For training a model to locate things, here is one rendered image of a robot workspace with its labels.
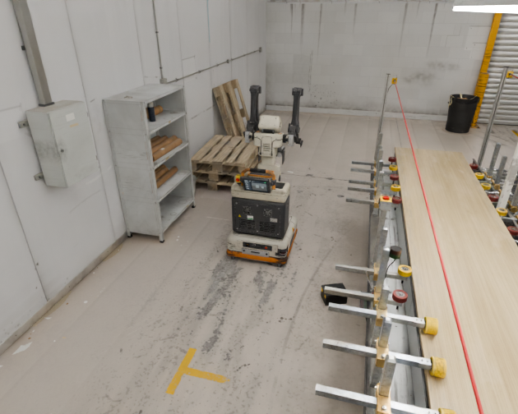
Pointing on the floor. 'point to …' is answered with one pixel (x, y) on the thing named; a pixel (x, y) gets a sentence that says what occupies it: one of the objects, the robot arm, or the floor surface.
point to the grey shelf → (137, 186)
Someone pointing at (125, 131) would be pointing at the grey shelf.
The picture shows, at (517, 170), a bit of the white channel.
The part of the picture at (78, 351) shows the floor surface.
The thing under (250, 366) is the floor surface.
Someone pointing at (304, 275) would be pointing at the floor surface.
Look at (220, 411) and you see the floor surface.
